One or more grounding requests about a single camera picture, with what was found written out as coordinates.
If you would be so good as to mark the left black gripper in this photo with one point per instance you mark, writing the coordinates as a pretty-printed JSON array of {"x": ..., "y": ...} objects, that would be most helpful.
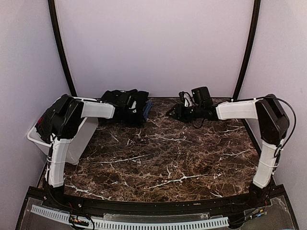
[{"x": 138, "y": 120}]

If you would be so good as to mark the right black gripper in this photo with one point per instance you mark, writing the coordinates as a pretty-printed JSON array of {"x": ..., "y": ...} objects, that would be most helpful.
[{"x": 179, "y": 113}]

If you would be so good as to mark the black long sleeve shirt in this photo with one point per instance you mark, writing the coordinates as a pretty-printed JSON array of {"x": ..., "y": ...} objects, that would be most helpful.
[{"x": 124, "y": 99}]

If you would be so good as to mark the blue checked shirt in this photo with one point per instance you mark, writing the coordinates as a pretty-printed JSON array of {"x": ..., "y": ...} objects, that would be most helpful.
[{"x": 147, "y": 108}]

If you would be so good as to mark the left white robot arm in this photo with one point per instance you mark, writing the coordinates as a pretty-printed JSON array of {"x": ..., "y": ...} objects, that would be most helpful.
[{"x": 57, "y": 153}]

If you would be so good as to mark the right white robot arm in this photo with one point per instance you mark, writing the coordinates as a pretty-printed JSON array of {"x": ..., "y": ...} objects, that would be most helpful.
[{"x": 267, "y": 111}]

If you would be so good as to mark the white plastic bin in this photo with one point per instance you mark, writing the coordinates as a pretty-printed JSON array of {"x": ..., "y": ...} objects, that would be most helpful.
[{"x": 79, "y": 143}]

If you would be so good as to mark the black patterned shirt in bin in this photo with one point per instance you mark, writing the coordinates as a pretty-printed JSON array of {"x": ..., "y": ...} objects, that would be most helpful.
[{"x": 44, "y": 125}]

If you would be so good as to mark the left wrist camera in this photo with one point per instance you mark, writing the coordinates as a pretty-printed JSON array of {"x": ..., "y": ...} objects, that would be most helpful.
[{"x": 133, "y": 108}]

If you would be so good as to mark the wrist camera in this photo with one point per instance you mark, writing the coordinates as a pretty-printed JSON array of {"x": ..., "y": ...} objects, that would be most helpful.
[
  {"x": 186, "y": 99},
  {"x": 133, "y": 108}
]

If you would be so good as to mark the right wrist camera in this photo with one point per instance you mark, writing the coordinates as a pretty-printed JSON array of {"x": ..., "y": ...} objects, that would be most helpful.
[{"x": 186, "y": 99}]

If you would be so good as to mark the white slotted cable duct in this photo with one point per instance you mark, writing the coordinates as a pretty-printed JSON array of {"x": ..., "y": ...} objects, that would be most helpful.
[{"x": 132, "y": 222}]

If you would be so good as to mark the black curved table rail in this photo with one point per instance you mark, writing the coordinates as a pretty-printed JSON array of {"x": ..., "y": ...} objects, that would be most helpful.
[{"x": 97, "y": 207}]

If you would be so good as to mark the right black frame post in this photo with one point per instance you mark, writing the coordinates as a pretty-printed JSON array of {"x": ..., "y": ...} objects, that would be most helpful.
[{"x": 248, "y": 49}]

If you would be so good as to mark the black frame post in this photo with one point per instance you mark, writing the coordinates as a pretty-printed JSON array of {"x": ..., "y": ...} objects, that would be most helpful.
[
  {"x": 60, "y": 47},
  {"x": 248, "y": 49}
]

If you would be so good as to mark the left black frame post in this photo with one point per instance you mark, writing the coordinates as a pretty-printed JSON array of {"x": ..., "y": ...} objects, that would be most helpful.
[{"x": 60, "y": 47}]

